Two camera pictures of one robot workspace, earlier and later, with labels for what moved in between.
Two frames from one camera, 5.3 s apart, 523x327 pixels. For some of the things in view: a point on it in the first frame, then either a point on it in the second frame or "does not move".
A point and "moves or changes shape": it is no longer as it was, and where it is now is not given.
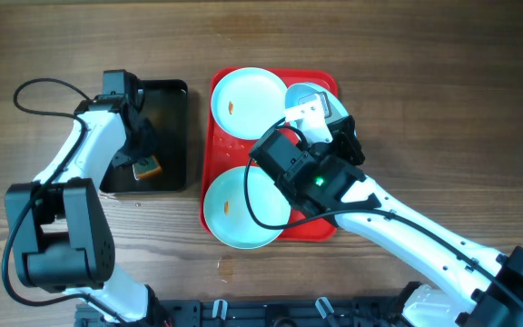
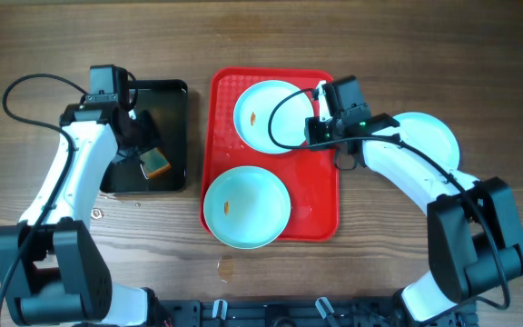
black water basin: (166, 105) does not move
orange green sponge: (145, 166) moves or changes shape
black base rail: (289, 312) does not move
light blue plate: (228, 215) does not move
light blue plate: (300, 90) to (430, 134)
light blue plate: (247, 103) moves or changes shape
